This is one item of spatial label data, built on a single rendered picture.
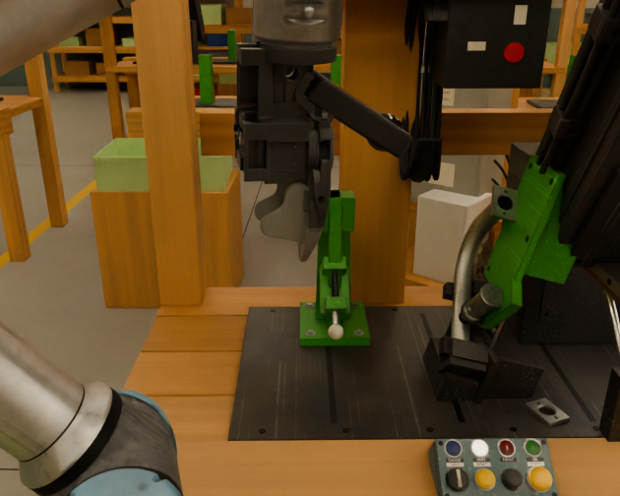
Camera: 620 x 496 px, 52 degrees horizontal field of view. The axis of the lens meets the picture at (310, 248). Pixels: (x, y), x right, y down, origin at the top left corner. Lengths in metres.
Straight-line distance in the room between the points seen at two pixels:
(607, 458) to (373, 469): 0.33
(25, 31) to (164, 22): 0.86
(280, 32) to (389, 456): 0.62
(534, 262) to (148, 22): 0.79
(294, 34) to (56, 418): 0.40
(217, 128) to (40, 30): 0.97
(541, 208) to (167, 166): 0.71
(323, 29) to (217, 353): 0.78
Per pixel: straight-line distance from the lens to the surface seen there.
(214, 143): 1.35
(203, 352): 1.22
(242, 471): 0.92
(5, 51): 0.40
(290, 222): 0.60
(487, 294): 0.98
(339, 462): 0.93
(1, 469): 2.51
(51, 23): 0.40
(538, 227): 0.96
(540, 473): 0.90
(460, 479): 0.87
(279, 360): 1.14
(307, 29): 0.54
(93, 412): 0.65
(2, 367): 0.61
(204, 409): 1.07
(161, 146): 1.28
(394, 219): 1.31
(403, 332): 1.24
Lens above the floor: 1.51
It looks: 22 degrees down
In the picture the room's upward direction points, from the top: straight up
